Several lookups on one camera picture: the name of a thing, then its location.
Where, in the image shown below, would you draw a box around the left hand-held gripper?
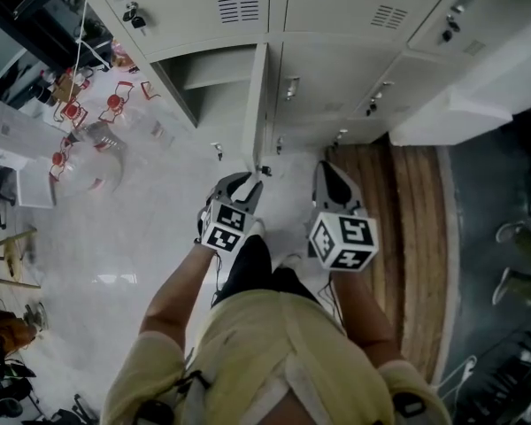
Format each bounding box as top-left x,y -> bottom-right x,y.
197,171 -> 265,254

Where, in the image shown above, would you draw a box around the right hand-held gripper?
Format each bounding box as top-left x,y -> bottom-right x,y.
307,159 -> 380,274

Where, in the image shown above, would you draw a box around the grey metal locker door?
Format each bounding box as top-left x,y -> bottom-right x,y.
241,42 -> 270,173

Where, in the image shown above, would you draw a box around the bank of grey locker doors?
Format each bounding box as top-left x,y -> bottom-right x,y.
65,0 -> 531,173

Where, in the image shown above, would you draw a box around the person's left forearm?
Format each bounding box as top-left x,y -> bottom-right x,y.
139,236 -> 222,341

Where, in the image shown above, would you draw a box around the person's right forearm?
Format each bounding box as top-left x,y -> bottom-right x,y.
329,270 -> 404,364

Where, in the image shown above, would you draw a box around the grey locker cabinet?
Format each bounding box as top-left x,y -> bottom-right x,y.
65,0 -> 531,173

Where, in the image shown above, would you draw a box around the person's black trousers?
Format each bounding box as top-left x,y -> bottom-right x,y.
211,234 -> 321,311

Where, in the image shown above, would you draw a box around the brown wooden slatted board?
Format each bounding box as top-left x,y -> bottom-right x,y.
324,141 -> 453,387

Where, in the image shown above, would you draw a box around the clear water jug red cap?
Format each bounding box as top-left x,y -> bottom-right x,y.
97,80 -> 179,151
51,97 -> 90,128
47,121 -> 130,199

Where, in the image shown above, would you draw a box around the person's yellow shirt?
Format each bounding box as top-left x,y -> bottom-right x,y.
100,288 -> 453,425

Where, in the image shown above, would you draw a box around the brown cardboard box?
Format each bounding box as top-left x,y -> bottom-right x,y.
50,71 -> 92,104

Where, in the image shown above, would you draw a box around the small white box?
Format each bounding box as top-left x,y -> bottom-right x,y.
16,161 -> 58,209

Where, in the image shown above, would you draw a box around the white cardboard box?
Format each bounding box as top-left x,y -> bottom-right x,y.
0,99 -> 59,168

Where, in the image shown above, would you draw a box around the wooden stool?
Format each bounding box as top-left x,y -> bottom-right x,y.
0,226 -> 42,290

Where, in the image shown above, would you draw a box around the black slatted rack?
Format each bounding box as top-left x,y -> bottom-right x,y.
449,314 -> 531,425

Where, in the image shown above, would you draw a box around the black desk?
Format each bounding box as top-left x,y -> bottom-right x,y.
0,0 -> 114,71

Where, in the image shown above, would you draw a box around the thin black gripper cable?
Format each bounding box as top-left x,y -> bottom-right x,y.
209,250 -> 225,307
317,279 -> 347,332

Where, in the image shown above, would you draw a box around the white cable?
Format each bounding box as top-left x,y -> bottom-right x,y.
48,0 -> 112,123

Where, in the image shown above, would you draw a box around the black strap buckle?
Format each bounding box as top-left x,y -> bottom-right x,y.
390,390 -> 428,419
132,369 -> 212,425

